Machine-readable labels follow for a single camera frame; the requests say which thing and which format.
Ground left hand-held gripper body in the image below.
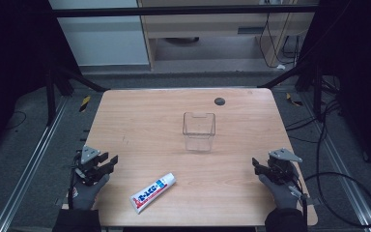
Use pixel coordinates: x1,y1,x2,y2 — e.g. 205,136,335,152
73,145,110,187

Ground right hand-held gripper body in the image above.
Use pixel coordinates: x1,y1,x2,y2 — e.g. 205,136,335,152
259,147,303,187

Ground white toothpaste tube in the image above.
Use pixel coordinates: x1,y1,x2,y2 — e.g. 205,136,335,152
129,172,177,215

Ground clear plastic container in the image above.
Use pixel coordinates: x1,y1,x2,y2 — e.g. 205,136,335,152
182,111,216,153

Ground yellow black tape strip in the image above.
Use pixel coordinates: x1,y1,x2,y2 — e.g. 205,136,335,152
78,95,92,113
285,92,303,107

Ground black metal stand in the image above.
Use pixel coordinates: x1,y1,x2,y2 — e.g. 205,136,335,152
256,59,325,122
43,63,110,128

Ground black curtain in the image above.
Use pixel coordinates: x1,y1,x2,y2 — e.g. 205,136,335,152
297,0,371,180
0,0,80,163

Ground white cabinet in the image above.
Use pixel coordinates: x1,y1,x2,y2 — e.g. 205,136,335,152
48,0,151,68

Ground light wooden desk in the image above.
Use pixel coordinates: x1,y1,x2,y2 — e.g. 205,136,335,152
136,0,321,72

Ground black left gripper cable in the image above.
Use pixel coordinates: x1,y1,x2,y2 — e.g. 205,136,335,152
67,151,82,211

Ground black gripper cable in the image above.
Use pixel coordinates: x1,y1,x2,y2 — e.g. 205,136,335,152
67,151,82,211
288,171,371,228

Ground silver floor rail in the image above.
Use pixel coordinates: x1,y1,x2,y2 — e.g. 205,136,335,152
0,96,71,232
299,92,371,232

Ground black floor cables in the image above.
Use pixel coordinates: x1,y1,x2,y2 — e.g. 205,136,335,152
284,75,344,172

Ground thin black floor cable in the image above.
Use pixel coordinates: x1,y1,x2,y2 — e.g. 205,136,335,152
4,110,28,131

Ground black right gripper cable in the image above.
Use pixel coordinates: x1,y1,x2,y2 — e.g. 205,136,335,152
288,171,371,228

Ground black hanging cables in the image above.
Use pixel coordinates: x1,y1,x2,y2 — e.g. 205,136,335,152
258,12,304,70

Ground black horizontal frame bar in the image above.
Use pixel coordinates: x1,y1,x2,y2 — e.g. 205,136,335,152
51,4,319,18

